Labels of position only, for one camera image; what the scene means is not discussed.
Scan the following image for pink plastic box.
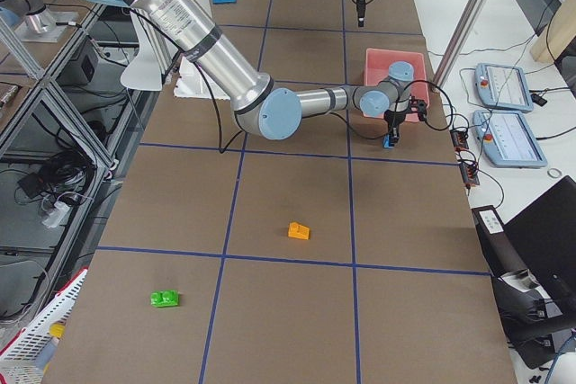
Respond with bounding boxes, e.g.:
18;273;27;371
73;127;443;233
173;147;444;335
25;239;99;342
364;48;429;123

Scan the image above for lower teach pendant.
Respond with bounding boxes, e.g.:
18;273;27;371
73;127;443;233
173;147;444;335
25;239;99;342
472;110;547;168

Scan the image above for white plastic basket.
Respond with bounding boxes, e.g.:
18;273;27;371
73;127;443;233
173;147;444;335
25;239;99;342
1;267;88;383

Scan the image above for teach pendant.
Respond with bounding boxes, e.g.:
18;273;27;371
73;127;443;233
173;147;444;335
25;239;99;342
472;110;547;168
474;63;534;112

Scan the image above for orange sloped block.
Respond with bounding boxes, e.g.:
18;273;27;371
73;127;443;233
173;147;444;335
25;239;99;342
287;221;311;240

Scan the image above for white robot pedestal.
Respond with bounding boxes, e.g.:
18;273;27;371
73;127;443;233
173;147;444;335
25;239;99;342
175;0;229;100

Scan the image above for aluminium frame post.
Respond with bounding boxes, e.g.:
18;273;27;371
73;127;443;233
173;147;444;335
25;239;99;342
432;0;487;87

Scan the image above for small blue block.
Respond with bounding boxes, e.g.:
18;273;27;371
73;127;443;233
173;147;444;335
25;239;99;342
382;134;397;148

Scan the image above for green block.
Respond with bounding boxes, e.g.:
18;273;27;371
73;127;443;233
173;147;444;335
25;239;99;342
149;290;180;308

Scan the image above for upper teach pendant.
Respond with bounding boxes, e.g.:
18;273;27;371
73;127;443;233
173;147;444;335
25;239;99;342
474;63;534;112

